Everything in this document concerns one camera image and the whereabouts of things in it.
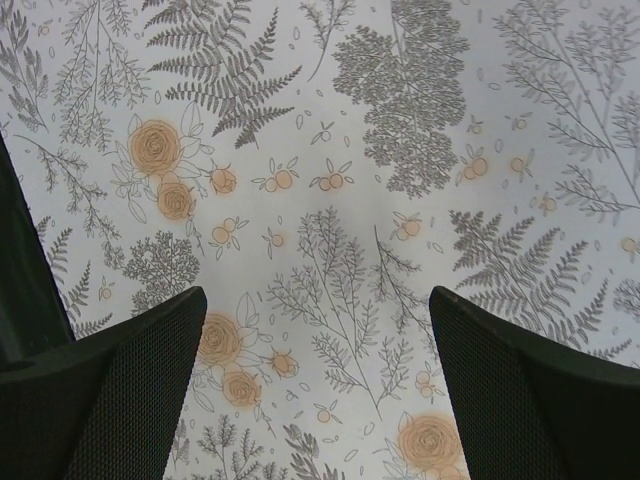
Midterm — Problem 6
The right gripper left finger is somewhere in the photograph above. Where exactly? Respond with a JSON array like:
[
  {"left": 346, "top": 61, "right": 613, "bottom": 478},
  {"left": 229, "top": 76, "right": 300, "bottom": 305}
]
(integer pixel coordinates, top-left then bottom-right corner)
[{"left": 1, "top": 286, "right": 207, "bottom": 479}]

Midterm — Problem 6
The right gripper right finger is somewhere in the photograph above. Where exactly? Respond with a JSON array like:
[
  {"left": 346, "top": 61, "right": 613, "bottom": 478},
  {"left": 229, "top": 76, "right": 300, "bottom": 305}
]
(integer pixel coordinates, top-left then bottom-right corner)
[{"left": 429, "top": 286, "right": 639, "bottom": 479}]

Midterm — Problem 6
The floral table cloth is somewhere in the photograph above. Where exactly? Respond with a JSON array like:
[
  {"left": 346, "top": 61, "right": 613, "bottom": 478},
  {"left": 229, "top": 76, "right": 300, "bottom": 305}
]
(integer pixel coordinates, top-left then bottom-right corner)
[{"left": 1, "top": 1, "right": 639, "bottom": 479}]

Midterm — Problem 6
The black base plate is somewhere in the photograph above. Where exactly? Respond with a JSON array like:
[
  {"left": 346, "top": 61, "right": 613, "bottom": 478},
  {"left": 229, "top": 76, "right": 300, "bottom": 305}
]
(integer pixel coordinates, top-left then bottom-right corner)
[{"left": 1, "top": 145, "right": 74, "bottom": 369}]

